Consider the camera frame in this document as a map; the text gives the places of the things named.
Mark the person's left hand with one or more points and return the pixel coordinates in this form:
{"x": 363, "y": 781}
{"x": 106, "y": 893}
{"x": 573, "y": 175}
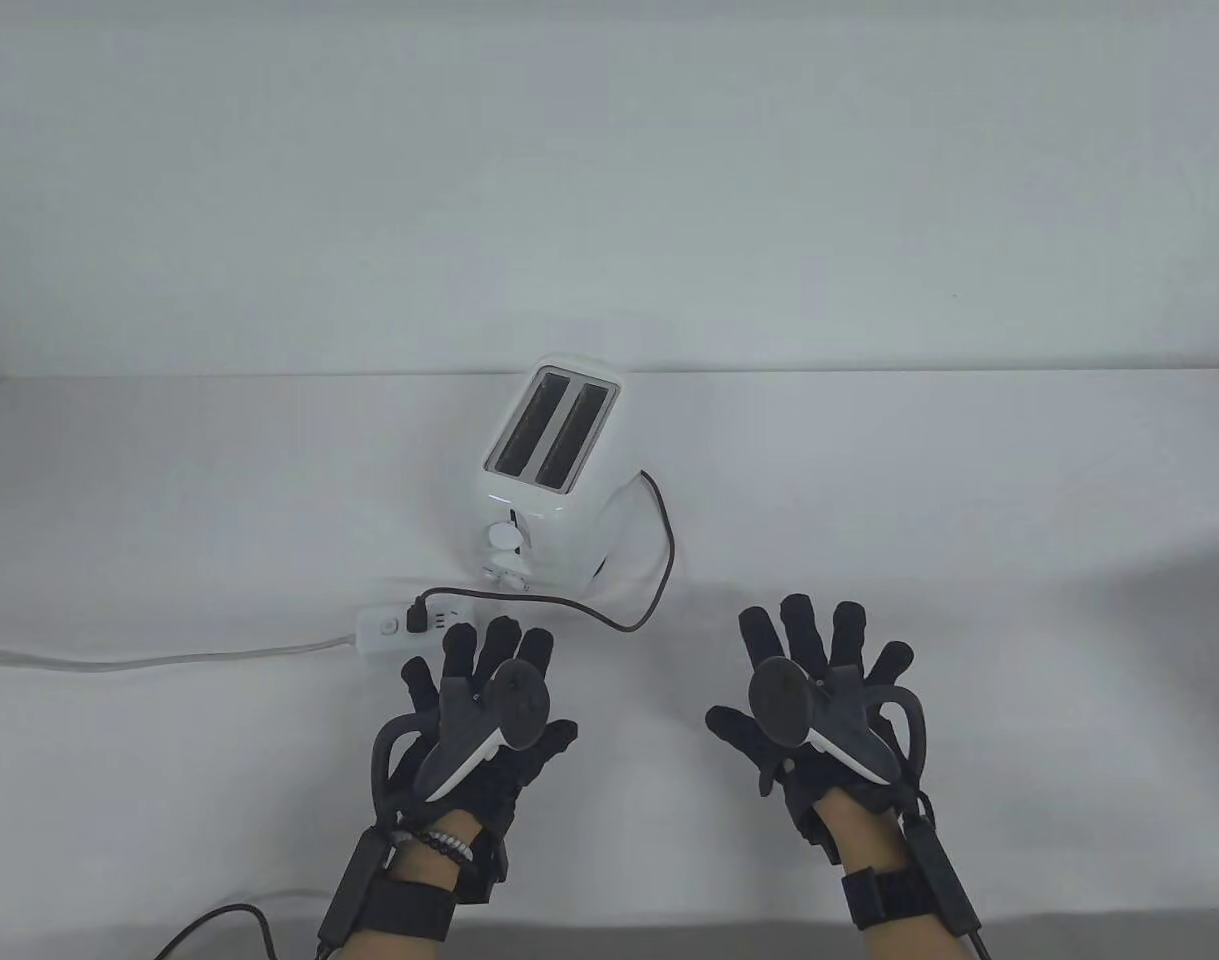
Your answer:
{"x": 514, "y": 785}

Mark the person's right hand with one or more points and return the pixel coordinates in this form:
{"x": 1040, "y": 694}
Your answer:
{"x": 739, "y": 735}

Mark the white power strip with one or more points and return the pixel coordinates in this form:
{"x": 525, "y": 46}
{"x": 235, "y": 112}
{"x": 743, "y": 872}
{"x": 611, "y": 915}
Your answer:
{"x": 379, "y": 630}

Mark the white two-slot toaster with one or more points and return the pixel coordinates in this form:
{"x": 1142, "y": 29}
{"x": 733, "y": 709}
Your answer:
{"x": 554, "y": 500}

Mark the person's left forearm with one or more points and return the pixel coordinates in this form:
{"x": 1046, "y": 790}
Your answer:
{"x": 424, "y": 860}

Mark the person's right forearm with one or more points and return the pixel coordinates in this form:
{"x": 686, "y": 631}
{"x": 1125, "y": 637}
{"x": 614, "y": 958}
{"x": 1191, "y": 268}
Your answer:
{"x": 864, "y": 830}

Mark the grey left hand controller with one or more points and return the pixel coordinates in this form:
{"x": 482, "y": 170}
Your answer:
{"x": 464, "y": 725}

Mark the grey hand controller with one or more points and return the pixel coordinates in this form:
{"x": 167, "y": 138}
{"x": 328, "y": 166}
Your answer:
{"x": 464, "y": 725}
{"x": 829, "y": 715}

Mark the grey right hand controller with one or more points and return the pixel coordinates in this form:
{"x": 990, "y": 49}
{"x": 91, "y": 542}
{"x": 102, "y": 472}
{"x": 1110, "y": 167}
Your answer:
{"x": 829, "y": 715}

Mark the black left wrist sensor box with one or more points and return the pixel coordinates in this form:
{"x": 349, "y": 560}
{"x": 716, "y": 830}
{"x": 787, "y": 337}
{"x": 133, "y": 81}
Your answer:
{"x": 354, "y": 885}

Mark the black wrist sensor box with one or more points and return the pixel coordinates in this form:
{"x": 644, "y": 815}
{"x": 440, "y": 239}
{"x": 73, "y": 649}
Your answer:
{"x": 354, "y": 885}
{"x": 944, "y": 880}

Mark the black right wrist sensor box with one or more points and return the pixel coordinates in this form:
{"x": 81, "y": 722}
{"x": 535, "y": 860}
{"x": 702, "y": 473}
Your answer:
{"x": 944, "y": 880}

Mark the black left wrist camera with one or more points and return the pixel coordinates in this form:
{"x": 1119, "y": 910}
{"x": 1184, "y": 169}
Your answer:
{"x": 484, "y": 868}

